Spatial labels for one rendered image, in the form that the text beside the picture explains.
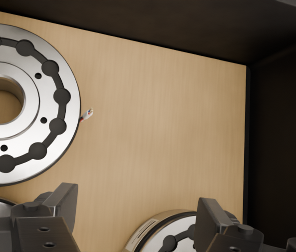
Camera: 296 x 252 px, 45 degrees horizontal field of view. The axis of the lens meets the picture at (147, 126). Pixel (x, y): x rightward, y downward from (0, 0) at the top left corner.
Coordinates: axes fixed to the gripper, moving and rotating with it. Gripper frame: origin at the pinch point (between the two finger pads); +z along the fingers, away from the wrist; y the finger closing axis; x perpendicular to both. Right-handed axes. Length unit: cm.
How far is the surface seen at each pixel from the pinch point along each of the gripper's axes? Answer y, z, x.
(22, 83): -7.7, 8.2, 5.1
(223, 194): 7.4, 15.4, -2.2
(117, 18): -2.8, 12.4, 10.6
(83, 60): -5.1, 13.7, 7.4
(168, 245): 2.7, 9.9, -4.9
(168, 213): 2.7, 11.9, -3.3
